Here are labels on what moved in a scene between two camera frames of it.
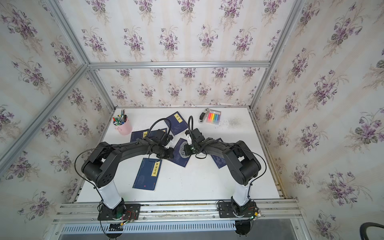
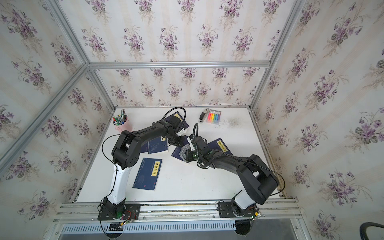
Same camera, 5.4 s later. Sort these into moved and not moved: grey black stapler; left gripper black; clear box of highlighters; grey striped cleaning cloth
Moved: left gripper black
Not moved: grey striped cleaning cloth; grey black stapler; clear box of highlighters
